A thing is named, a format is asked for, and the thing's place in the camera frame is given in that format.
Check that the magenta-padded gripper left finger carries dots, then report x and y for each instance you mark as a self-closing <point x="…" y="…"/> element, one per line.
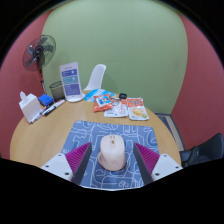
<point x="78" y="157"/>

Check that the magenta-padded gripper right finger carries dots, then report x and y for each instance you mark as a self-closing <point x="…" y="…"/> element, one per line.
<point x="148" y="157"/>

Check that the cream computer mouse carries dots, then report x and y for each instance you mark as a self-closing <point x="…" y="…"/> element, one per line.
<point x="112" y="153"/>

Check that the blue patterned mouse pad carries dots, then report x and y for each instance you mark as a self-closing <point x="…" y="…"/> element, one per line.
<point x="100" y="131"/>

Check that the black backpack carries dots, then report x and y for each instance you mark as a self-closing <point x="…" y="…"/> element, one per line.
<point x="192" y="157"/>

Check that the yellow and orange snack packet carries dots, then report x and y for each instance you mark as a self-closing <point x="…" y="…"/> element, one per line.
<point x="137" y="109"/>

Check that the black marker pen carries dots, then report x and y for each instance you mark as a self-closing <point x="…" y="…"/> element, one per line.
<point x="56" y="105"/>
<point x="50" y="109"/>

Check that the clear plastic snack packet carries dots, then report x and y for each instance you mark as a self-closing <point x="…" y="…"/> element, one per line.
<point x="116" y="108"/>

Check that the red-capped white marker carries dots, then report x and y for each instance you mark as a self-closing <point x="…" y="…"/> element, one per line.
<point x="37" y="115"/>

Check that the black plastic chair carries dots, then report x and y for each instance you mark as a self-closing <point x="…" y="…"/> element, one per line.
<point x="211" y="145"/>

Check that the light blue packet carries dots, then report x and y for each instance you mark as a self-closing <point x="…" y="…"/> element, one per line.
<point x="95" y="94"/>

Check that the small blue box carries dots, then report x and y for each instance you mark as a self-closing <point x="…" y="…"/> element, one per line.
<point x="45" y="100"/>

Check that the small black object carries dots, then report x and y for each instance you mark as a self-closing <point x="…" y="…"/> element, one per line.
<point x="123" y="96"/>

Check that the white tissue box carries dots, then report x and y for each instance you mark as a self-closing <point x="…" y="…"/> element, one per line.
<point x="30" y="107"/>

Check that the dark mesh pen cup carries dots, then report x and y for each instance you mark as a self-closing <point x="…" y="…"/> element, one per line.
<point x="56" y="90"/>

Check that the black standing fan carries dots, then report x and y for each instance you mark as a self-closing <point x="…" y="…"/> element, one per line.
<point x="38" y="53"/>

